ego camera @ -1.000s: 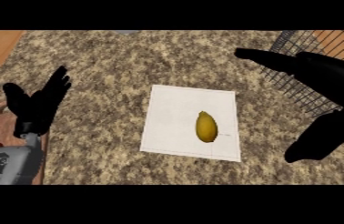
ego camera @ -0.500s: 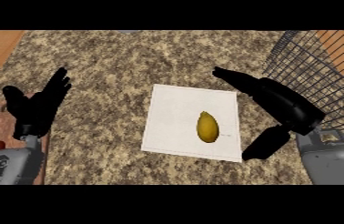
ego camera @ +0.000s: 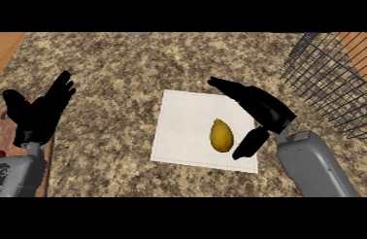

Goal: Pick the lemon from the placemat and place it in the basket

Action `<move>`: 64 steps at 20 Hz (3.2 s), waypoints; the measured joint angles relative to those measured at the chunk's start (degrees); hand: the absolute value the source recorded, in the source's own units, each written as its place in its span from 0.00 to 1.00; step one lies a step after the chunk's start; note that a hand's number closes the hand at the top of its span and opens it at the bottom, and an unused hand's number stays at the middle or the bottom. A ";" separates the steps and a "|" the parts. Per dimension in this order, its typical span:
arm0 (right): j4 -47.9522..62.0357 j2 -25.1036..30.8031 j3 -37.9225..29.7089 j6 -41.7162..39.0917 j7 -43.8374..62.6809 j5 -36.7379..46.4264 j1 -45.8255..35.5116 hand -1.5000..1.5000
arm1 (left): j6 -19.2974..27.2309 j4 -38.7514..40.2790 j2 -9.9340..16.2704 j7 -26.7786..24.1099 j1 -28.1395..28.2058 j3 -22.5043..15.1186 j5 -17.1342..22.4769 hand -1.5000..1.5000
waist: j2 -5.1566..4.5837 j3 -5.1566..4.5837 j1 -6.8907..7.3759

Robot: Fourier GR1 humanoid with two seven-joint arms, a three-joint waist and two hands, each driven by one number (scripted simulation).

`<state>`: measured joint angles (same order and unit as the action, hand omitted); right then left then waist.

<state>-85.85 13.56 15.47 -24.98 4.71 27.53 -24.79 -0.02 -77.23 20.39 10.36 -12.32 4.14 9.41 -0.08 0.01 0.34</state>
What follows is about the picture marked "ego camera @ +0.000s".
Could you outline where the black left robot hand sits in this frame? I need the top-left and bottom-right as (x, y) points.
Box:
(1, 70), (78, 149)

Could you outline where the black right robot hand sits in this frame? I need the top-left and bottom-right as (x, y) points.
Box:
(206, 76), (298, 161)

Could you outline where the yellow lemon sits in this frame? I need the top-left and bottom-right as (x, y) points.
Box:
(209, 118), (236, 154)

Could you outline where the white placemat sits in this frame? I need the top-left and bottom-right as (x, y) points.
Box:
(149, 89), (259, 175)

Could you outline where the dark wire basket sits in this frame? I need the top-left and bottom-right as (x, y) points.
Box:
(280, 32), (367, 140)

